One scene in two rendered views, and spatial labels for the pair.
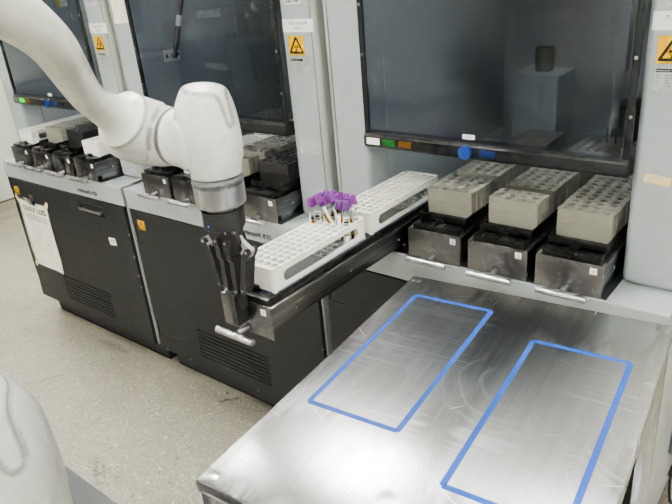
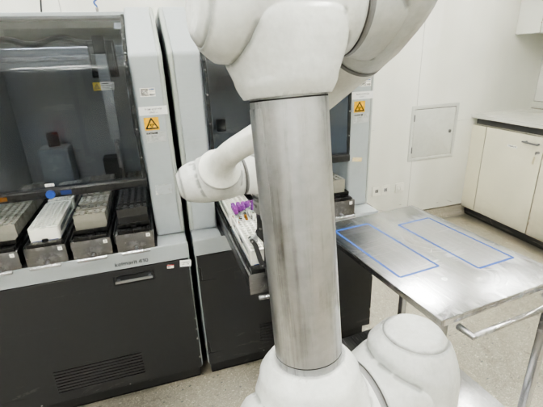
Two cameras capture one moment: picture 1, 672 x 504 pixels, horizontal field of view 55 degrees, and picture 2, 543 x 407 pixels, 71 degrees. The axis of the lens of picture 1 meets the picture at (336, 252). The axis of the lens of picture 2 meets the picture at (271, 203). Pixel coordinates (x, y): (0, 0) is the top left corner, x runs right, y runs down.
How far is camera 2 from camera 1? 1.15 m
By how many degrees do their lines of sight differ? 52
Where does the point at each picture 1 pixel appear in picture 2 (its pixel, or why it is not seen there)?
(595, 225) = (338, 185)
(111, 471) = not seen: outside the picture
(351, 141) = not seen: hidden behind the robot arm
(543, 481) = (486, 252)
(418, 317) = (355, 237)
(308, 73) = (162, 140)
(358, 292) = (224, 266)
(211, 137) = not seen: hidden behind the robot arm
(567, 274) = (340, 208)
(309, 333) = (183, 312)
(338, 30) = (187, 111)
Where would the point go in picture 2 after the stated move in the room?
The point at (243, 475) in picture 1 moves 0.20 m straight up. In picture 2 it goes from (447, 307) to (458, 232)
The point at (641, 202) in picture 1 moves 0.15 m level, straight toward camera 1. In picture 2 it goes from (351, 170) to (376, 178)
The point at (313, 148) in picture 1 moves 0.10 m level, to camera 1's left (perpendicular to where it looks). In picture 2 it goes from (167, 189) to (147, 197)
